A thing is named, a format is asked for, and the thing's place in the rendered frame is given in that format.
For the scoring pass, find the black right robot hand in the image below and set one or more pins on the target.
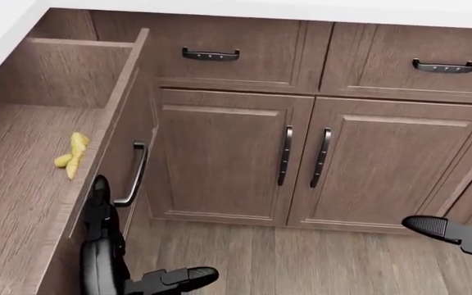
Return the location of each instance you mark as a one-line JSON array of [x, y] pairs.
[[432, 227]]

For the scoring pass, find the wooden cabinet door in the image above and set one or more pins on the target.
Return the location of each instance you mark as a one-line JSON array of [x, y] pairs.
[[396, 172], [219, 159]]

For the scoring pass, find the yellow ginger root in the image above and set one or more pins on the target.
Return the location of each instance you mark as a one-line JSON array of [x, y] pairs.
[[78, 147]]

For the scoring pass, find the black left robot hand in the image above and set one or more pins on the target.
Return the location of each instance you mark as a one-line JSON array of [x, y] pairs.
[[101, 261]]

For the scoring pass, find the closed wooden drawer front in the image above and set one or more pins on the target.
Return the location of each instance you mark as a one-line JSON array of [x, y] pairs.
[[383, 55], [244, 37]]

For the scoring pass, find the wooden drawer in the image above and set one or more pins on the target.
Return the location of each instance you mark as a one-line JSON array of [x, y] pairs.
[[23, 184], [383, 55], [244, 37]]

